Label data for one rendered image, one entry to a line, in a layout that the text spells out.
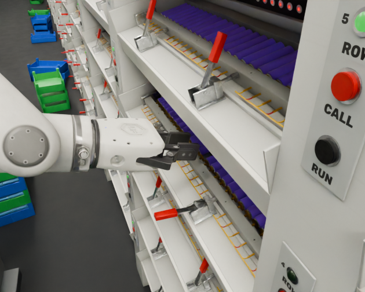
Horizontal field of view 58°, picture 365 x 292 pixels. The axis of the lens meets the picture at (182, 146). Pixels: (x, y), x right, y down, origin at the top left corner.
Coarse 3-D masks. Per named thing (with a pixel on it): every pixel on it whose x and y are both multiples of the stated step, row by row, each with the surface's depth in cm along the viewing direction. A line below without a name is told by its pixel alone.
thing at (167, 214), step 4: (196, 204) 51; (184, 208) 52; (188, 208) 52; (192, 208) 52; (196, 208) 52; (156, 212) 50; (160, 212) 50; (164, 212) 50; (168, 212) 50; (172, 212) 50; (176, 212) 50; (180, 212) 51; (184, 212) 51; (188, 212) 51; (156, 216) 49; (160, 216) 49; (164, 216) 50; (168, 216) 50; (172, 216) 50; (176, 216) 51; (156, 220) 50
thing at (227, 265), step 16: (128, 96) 84; (144, 96) 84; (160, 96) 86; (128, 112) 86; (176, 128) 74; (160, 176) 66; (176, 176) 62; (192, 176) 61; (176, 192) 59; (192, 192) 58; (192, 224) 52; (208, 224) 52; (224, 224) 51; (208, 240) 49; (224, 240) 49; (208, 256) 47; (224, 256) 47; (224, 272) 45; (240, 272) 44; (224, 288) 44; (240, 288) 43
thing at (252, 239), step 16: (144, 112) 82; (160, 112) 77; (176, 160) 64; (192, 160) 61; (208, 176) 56; (224, 192) 53; (224, 208) 50; (240, 224) 47; (256, 240) 45; (240, 256) 45; (256, 256) 44
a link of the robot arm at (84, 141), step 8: (80, 120) 47; (88, 120) 47; (80, 128) 46; (88, 128) 46; (80, 136) 45; (88, 136) 46; (80, 144) 45; (88, 144) 46; (80, 152) 45; (88, 152) 46; (80, 160) 46; (88, 160) 47; (72, 168) 47; (80, 168) 47; (88, 168) 48
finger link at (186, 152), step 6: (180, 144) 54; (186, 144) 54; (192, 144) 55; (198, 144) 55; (180, 150) 53; (186, 150) 54; (192, 150) 54; (198, 150) 56; (168, 156) 51; (174, 156) 52; (180, 156) 54; (186, 156) 54; (192, 156) 55
